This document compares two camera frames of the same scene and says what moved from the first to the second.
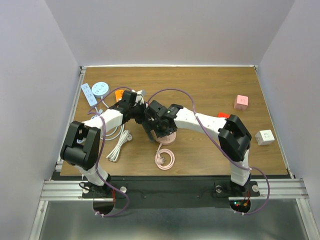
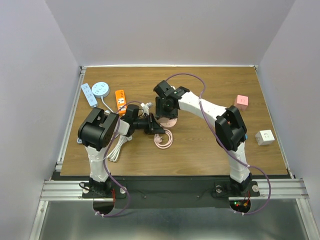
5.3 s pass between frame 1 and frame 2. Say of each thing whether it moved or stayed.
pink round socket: moved
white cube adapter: stayed
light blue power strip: stayed
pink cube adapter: stayed
